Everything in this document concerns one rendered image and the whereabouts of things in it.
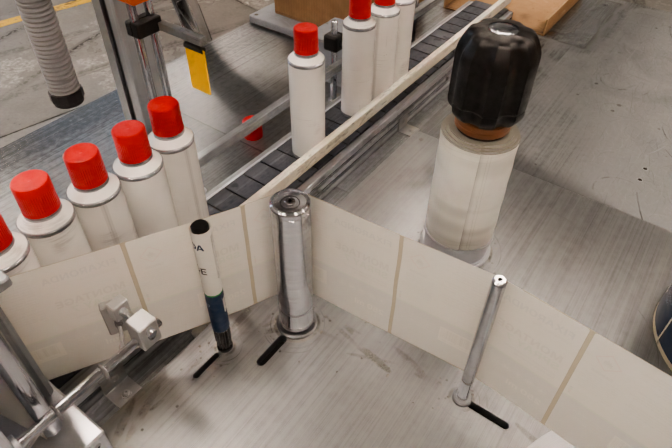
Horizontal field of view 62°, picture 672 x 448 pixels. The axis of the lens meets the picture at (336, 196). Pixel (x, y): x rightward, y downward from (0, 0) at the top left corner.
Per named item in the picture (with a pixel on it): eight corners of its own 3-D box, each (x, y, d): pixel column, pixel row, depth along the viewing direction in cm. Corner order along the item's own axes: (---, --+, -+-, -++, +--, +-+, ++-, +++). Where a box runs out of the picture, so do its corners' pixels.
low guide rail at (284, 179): (130, 316, 62) (126, 305, 60) (123, 311, 62) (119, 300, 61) (510, 2, 127) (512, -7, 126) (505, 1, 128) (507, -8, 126)
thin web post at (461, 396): (466, 411, 55) (507, 293, 43) (448, 400, 56) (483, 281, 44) (474, 396, 57) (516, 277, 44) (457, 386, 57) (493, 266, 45)
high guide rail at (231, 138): (75, 254, 61) (71, 246, 60) (68, 249, 62) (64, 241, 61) (485, -29, 127) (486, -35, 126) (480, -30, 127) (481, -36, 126)
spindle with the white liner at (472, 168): (471, 283, 68) (532, 60, 48) (407, 251, 71) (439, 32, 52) (500, 240, 73) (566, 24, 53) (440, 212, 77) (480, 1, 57)
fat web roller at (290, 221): (300, 347, 61) (293, 225, 48) (268, 326, 63) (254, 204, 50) (325, 319, 63) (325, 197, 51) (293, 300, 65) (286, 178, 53)
